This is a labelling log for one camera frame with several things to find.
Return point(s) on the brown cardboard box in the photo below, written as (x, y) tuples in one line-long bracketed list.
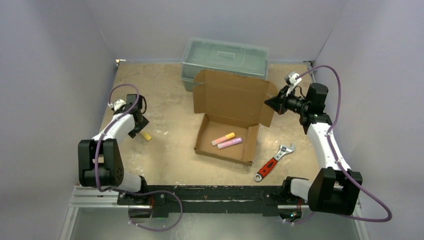
[(231, 103)]

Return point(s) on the red handled adjustable wrench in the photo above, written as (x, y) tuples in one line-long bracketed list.
[(267, 168)]

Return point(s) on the purple highlighter marker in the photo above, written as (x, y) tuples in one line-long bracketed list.
[(230, 143)]

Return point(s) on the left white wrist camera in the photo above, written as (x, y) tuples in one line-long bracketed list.
[(116, 105)]

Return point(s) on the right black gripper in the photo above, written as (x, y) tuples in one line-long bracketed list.
[(281, 103)]

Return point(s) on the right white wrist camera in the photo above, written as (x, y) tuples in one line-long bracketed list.
[(292, 80)]

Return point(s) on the yellow highlighter marker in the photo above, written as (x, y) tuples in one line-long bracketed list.
[(146, 136)]

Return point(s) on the orange pink highlighter marker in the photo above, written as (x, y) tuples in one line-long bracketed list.
[(223, 139)]

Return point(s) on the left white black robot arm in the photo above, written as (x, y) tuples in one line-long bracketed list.
[(100, 164)]

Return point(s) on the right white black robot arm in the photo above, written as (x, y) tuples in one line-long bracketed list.
[(332, 191)]

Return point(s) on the black metal base rail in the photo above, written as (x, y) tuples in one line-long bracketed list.
[(265, 200)]

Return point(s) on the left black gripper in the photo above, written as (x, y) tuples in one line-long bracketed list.
[(133, 132)]

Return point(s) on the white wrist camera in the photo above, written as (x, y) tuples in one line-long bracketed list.
[(116, 105), (292, 80)]

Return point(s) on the translucent green plastic toolbox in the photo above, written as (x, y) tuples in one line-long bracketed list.
[(237, 58)]

